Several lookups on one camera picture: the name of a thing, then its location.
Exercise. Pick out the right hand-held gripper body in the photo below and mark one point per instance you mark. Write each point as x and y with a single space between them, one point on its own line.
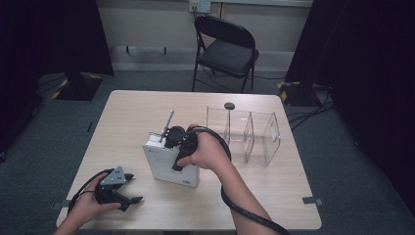
182 140

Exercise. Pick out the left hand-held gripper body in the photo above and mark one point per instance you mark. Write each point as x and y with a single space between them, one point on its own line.
112 178

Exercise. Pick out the white book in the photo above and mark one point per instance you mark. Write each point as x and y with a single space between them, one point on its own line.
163 163

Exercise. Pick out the clear acrylic book rack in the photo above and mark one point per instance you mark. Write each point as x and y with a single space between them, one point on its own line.
261 137

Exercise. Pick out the person's right hand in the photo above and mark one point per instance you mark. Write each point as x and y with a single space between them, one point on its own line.
208 153

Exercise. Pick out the person's left hand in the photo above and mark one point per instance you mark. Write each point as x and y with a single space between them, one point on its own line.
86 205

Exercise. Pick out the small black floor object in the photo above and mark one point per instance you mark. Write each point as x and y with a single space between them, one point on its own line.
89 126

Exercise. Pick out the grey tape strip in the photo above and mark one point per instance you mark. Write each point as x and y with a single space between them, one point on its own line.
62 205
311 200

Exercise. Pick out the small black round disc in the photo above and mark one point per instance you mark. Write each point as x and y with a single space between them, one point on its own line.
229 105

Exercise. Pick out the black folding chair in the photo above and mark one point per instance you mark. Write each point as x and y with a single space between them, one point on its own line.
228 55

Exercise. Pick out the black stand base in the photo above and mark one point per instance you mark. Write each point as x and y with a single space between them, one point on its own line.
295 93
78 86

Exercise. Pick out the dark curtain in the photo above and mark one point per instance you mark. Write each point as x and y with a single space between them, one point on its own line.
49 39
368 65

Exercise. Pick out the white wall socket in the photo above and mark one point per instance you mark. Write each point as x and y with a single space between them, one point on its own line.
199 6

